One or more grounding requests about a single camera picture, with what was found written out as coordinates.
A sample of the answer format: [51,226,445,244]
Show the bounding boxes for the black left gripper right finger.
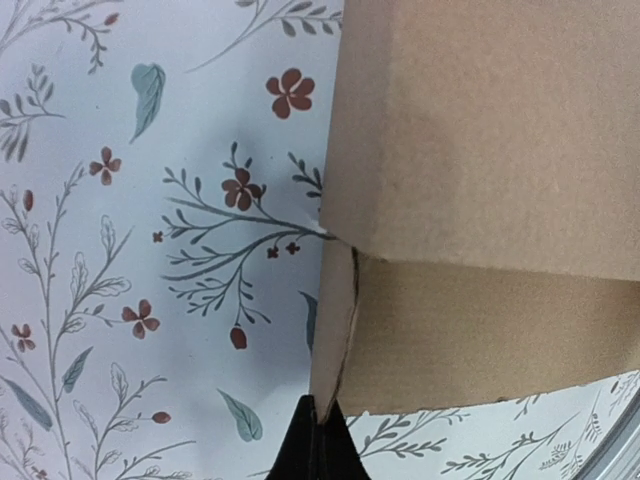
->
[319,401,370,480]

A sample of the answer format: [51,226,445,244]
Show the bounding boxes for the brown cardboard box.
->
[310,1,639,421]

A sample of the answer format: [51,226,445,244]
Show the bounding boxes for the white floral table cloth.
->
[1,1,639,479]

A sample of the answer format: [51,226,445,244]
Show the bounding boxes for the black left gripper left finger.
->
[267,395,319,480]

